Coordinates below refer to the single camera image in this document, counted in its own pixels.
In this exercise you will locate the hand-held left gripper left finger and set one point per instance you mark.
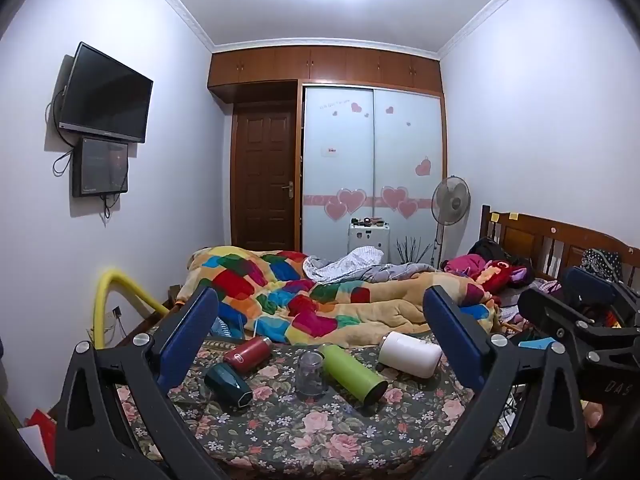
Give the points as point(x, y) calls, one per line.
point(187, 340)

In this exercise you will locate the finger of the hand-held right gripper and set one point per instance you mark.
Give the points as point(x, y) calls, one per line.
point(550, 310)
point(590, 282)

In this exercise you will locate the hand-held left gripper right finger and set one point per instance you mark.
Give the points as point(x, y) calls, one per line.
point(452, 342)

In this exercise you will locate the white cup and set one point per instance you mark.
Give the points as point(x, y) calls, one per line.
point(410, 355)

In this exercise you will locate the dark green cup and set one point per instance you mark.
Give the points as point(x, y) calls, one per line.
point(227, 385)

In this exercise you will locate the red thermos cup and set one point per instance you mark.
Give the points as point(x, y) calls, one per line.
point(247, 354)

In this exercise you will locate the green thermos cup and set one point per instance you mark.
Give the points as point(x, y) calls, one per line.
point(350, 372)

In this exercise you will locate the clear glass cup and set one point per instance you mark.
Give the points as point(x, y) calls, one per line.
point(310, 375)

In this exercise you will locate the person's right hand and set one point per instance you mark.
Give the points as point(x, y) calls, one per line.
point(592, 417)

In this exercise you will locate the black patterned bag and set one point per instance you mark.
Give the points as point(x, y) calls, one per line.
point(600, 260)

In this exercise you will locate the blue cloth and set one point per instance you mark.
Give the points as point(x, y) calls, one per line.
point(227, 327)

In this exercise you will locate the red plush toy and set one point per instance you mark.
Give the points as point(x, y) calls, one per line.
point(505, 272)

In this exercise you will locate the wooden bed headboard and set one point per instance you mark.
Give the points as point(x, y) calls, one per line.
point(545, 237)

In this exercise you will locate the pink cloth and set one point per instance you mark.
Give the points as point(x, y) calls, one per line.
point(465, 264)

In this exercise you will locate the yellow foam pipe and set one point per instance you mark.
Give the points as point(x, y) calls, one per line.
point(127, 287)

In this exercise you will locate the dark dried branches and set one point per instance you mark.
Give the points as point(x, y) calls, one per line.
point(412, 252)

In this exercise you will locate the colourful patchwork blanket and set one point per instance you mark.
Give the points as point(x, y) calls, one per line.
point(300, 305)

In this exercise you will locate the grey striped cloth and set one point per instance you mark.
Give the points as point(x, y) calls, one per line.
point(360, 262)

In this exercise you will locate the white bedside cabinet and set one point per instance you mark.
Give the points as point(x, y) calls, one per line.
point(369, 240)

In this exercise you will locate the standing fan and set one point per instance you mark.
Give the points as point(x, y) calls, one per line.
point(451, 201)

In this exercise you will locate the floral bed sheet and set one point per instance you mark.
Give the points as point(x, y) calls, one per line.
point(310, 435)

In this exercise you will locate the red paper bag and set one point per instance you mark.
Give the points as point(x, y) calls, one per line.
point(45, 427)

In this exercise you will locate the brown wooden door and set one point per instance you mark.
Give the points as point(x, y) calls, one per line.
point(262, 175)

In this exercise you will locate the white sliding-door wardrobe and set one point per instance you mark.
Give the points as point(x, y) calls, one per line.
point(372, 160)

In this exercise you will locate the wooden overhead cabinet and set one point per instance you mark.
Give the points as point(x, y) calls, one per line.
point(325, 65)

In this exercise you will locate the wall socket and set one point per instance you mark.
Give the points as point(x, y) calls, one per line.
point(117, 312)

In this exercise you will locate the small black wall monitor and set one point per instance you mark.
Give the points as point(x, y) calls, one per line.
point(100, 166)

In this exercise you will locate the wall-mounted black television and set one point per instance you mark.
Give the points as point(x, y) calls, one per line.
point(105, 95)

